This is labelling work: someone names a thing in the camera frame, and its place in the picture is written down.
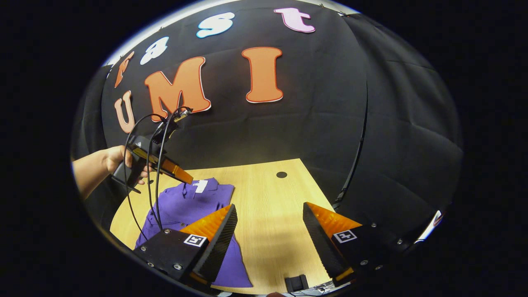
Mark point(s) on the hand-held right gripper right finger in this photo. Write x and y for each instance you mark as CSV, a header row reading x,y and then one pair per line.
x,y
319,243

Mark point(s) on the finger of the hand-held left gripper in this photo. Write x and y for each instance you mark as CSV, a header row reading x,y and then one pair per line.
x,y
177,171

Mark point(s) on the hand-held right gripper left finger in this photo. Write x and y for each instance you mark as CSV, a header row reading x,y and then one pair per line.
x,y
222,243

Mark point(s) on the purple button shirt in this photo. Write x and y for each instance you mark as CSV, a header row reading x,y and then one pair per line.
x,y
185,206

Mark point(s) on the small black stand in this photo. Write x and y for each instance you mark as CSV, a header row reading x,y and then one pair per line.
x,y
296,284

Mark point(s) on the black backdrop stand pole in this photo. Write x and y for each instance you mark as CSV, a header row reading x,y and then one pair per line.
x,y
358,152

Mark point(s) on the white-edged monitor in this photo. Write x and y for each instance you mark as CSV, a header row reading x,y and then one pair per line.
x,y
429,227

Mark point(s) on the black backdrop cloth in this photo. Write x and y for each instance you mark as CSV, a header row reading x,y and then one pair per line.
x,y
309,123

